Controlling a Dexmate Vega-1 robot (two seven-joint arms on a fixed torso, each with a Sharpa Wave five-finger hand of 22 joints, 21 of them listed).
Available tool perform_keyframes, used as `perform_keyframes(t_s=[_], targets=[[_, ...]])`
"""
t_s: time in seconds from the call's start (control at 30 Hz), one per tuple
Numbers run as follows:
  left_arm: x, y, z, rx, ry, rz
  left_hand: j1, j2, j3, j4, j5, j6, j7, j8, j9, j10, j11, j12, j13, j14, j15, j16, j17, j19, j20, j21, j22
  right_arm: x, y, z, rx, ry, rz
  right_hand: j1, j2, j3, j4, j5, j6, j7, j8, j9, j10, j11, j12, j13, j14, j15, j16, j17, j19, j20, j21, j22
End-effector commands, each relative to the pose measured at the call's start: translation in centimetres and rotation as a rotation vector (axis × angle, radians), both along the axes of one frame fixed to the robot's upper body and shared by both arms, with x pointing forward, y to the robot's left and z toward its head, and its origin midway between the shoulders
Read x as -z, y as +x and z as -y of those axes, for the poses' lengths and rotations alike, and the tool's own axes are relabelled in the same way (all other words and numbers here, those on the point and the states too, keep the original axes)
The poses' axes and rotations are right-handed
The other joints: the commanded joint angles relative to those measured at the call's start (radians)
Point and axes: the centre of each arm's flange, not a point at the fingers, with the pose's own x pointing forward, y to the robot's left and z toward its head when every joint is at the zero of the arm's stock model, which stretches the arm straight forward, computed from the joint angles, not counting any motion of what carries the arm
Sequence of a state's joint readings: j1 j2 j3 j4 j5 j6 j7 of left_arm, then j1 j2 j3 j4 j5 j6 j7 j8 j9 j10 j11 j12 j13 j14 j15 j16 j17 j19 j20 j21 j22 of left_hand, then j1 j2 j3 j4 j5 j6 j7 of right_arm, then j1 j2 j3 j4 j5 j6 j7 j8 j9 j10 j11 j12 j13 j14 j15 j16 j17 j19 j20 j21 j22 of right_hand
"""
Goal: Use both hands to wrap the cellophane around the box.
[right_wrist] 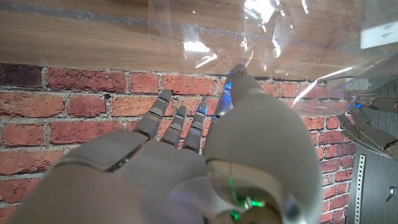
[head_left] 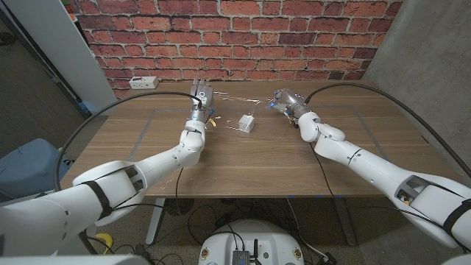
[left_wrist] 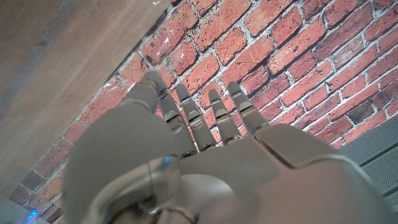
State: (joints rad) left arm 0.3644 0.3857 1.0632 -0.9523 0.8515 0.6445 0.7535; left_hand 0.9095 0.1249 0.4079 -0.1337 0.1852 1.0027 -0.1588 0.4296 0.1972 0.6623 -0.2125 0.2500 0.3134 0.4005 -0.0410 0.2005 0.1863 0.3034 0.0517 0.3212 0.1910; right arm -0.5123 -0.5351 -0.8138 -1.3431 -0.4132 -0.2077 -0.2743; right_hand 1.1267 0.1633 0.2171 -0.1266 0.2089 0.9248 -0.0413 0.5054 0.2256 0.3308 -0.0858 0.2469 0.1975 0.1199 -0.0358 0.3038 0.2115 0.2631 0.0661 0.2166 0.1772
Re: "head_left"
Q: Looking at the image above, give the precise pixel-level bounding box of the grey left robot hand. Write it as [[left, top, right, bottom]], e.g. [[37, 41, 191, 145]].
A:
[[188, 77, 216, 122]]

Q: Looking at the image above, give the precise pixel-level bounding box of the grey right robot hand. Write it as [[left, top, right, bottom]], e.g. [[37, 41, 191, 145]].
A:
[[269, 88, 313, 119]]

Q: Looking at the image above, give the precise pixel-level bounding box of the clear cellophane sheet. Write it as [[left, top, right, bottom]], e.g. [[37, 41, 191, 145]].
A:
[[211, 88, 280, 132]]

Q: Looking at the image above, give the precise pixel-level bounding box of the small white cube box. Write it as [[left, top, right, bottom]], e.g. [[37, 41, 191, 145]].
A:
[[238, 114, 255, 134]]

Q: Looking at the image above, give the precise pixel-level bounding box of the small grey electronics box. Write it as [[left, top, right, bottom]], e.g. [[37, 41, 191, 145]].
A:
[[231, 249, 251, 265]]

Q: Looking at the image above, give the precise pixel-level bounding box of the white power strip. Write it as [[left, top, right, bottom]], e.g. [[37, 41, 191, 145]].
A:
[[128, 76, 160, 91]]

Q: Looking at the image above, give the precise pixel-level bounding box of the red brick print backdrop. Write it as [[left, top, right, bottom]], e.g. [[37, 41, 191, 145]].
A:
[[68, 0, 404, 100]]

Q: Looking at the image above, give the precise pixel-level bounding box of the round black floor fan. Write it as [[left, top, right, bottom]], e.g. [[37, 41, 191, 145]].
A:
[[164, 198, 195, 217]]

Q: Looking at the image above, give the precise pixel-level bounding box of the white table leg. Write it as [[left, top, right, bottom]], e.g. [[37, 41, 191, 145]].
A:
[[145, 198, 166, 244]]

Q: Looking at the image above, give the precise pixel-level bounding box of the white robot torso base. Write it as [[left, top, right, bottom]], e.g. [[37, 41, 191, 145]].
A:
[[197, 219, 305, 265]]

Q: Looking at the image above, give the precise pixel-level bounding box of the dark grey table leg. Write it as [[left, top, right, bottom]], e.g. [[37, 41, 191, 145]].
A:
[[333, 197, 357, 247]]

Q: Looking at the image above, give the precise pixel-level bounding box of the white cabinet panel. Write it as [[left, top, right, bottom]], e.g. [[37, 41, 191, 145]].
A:
[[3, 0, 119, 116]]

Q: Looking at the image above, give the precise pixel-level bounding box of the yellow curved floor object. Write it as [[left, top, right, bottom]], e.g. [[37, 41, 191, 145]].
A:
[[94, 232, 114, 255]]

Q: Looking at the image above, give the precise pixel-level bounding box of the blue storage bin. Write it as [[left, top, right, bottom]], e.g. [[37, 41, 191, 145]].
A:
[[0, 138, 73, 202]]

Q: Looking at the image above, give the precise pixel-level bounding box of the white robot chest rim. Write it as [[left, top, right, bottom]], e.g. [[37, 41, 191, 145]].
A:
[[0, 255, 152, 265]]

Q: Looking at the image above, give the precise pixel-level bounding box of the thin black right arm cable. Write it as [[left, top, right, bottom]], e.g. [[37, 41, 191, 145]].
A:
[[310, 142, 338, 199]]

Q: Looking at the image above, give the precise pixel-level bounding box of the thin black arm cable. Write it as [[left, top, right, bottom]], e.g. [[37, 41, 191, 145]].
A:
[[110, 166, 185, 213], [310, 142, 338, 199]]

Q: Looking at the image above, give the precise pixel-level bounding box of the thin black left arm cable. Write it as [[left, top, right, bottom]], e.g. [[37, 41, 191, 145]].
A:
[[110, 166, 185, 213]]

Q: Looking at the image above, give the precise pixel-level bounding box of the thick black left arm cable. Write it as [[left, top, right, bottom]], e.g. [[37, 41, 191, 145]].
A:
[[53, 91, 202, 192]]

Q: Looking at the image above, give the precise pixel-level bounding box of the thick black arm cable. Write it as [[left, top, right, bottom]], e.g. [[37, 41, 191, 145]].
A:
[[53, 91, 202, 192], [304, 82, 471, 180]]

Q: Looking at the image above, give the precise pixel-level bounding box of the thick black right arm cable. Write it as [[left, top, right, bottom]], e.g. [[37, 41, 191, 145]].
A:
[[304, 82, 471, 180]]

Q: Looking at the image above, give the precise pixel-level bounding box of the white floor cable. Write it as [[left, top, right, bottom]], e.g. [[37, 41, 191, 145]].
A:
[[286, 197, 330, 261]]

